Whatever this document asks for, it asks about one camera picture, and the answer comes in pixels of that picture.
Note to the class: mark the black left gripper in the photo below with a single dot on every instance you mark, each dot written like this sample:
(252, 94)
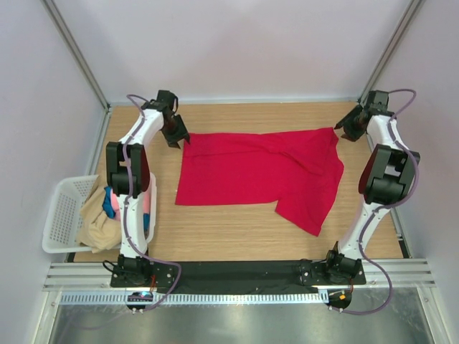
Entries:
(175, 130)

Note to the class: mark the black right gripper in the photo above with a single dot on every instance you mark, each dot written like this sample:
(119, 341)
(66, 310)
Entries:
(351, 125)

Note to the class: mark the red polo shirt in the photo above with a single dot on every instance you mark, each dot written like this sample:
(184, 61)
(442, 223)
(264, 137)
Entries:
(299, 171)

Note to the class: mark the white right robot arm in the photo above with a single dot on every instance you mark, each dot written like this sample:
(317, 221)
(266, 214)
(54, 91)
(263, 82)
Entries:
(388, 180)

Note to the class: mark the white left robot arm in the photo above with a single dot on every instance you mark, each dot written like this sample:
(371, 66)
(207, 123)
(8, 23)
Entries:
(128, 175)

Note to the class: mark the pink t shirt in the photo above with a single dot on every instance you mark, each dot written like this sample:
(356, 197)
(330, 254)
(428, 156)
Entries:
(116, 207)

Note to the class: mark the blue t shirt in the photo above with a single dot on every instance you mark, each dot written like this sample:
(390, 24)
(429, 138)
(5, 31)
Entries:
(110, 213)

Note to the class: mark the beige t shirt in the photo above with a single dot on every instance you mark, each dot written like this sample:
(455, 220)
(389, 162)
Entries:
(98, 231)

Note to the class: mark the white plastic laundry basket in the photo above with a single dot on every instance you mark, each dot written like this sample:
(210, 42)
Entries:
(64, 219)

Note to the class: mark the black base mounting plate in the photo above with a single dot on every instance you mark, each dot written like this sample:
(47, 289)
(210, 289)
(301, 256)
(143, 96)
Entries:
(235, 278)

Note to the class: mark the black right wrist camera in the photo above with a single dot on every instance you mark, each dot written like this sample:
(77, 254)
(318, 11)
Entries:
(377, 101)

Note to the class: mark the right aluminium corner post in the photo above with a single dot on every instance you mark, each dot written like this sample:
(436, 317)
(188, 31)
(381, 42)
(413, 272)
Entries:
(402, 27)

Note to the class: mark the aluminium corner post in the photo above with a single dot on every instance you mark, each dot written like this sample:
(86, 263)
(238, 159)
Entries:
(402, 27)
(70, 42)

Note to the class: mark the aluminium frame rail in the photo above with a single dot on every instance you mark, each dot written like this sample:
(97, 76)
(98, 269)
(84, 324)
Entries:
(93, 276)

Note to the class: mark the left aluminium corner post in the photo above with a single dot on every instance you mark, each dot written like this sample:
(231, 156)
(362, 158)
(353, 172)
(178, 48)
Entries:
(70, 42)

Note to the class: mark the white slotted cable duct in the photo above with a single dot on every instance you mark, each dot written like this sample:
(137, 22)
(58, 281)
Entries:
(142, 299)

